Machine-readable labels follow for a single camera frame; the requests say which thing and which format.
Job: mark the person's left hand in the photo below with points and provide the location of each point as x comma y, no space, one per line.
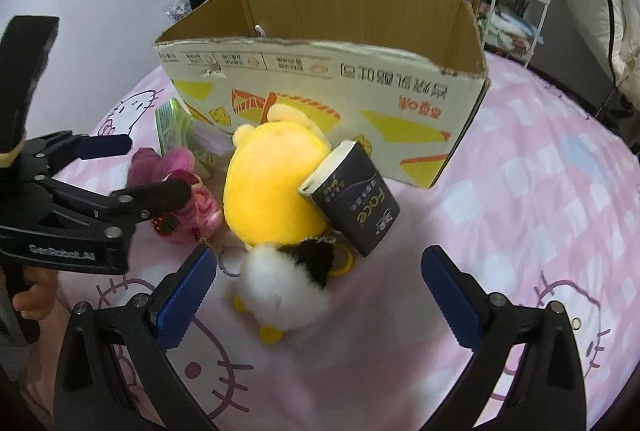
37,298

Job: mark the yellow plush toy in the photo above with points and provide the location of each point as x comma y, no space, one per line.
270,181

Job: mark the green tissue pack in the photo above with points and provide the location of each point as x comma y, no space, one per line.
175,131

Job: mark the black tissue pack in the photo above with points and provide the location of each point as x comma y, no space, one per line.
360,206

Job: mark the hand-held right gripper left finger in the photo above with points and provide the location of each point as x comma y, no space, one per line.
185,301

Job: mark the pink plush doll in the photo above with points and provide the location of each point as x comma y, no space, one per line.
200,206

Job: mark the printed cardboard box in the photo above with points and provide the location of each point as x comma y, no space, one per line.
320,86

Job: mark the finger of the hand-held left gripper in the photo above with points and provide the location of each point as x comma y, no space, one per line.
165,193
105,146

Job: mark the pink printed blanket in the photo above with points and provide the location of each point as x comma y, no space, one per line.
500,211

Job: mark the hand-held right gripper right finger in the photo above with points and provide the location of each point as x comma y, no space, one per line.
450,301

